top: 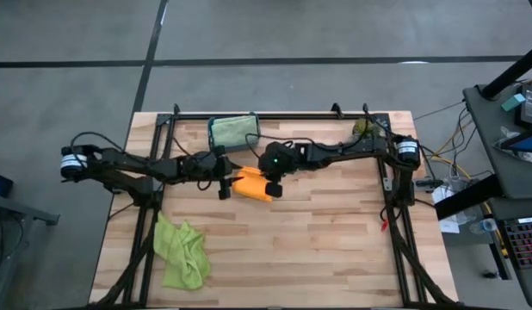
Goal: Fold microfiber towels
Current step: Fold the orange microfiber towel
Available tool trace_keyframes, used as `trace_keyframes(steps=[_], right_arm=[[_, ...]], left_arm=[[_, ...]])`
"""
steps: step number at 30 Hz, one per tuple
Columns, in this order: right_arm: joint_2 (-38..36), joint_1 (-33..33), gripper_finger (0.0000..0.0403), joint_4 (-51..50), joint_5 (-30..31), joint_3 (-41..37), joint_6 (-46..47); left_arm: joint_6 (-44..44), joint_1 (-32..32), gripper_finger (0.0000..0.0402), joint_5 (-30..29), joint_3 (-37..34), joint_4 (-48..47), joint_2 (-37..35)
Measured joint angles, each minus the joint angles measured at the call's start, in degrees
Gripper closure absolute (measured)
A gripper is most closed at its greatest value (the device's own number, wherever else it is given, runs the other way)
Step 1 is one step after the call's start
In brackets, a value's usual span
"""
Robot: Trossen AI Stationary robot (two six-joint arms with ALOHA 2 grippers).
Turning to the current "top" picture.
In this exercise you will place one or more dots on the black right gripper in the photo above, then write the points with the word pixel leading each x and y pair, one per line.
pixel 276 161

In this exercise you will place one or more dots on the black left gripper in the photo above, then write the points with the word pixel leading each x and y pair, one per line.
pixel 205 165

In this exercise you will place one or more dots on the orange microfiber towel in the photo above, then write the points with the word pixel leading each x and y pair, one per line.
pixel 253 187

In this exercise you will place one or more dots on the sage green microfiber towel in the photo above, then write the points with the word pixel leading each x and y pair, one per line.
pixel 233 131

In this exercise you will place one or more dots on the lime green microfiber towel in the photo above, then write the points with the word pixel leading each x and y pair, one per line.
pixel 180 258

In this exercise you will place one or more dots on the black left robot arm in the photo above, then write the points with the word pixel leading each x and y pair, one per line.
pixel 128 163

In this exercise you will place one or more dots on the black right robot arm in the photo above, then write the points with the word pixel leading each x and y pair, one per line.
pixel 343 150

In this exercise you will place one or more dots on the blue-grey plastic bin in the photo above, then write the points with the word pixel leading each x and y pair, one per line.
pixel 212 148

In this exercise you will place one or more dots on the small green succulent plant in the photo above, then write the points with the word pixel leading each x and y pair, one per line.
pixel 363 127

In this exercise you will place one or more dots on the grey power strip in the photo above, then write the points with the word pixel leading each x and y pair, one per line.
pixel 429 184

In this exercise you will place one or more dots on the white paper sheet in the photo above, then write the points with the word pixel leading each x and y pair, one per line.
pixel 449 226

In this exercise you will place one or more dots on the clear plastic bottle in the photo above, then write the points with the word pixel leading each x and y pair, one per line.
pixel 485 226

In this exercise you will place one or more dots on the grey metal table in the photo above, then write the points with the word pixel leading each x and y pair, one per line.
pixel 16 211

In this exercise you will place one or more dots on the dark grey side desk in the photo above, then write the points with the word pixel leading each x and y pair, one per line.
pixel 507 172

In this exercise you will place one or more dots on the small teal box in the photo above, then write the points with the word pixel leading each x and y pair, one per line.
pixel 513 102

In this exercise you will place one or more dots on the black diagonal pole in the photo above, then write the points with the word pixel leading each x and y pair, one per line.
pixel 511 71

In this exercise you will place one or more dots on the backlit black keyboard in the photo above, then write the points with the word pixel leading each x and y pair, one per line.
pixel 524 243

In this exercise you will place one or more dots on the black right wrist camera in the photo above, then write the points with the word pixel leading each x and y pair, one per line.
pixel 274 189

